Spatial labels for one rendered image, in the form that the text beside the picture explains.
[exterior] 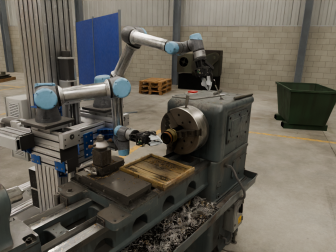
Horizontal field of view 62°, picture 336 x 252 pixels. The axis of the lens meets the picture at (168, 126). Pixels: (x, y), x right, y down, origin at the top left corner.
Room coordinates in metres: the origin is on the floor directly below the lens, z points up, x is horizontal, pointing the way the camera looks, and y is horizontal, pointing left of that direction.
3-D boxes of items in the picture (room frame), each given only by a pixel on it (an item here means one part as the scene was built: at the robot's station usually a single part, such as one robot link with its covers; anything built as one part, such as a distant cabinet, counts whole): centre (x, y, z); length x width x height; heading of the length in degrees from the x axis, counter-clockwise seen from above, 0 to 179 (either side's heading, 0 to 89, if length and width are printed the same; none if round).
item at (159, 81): (9.98, 0.47, 0.22); 1.25 x 0.86 x 0.44; 162
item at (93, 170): (1.35, 0.32, 0.99); 0.20 x 0.10 x 0.05; 143
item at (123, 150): (1.72, 0.29, 0.98); 0.11 x 0.08 x 0.11; 23
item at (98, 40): (8.27, 2.17, 1.18); 4.12 x 0.80 x 2.35; 31
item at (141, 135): (1.60, 0.16, 1.08); 0.12 x 0.09 x 0.08; 53
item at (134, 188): (1.29, 0.29, 0.95); 0.43 x 0.17 x 0.05; 53
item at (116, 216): (1.24, 0.31, 0.90); 0.47 x 0.30 x 0.06; 53
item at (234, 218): (1.94, -0.55, 0.41); 0.34 x 0.17 x 0.82; 143
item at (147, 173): (1.56, 0.06, 0.89); 0.36 x 0.30 x 0.04; 53
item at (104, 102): (2.09, 0.50, 1.21); 0.15 x 0.15 x 0.10
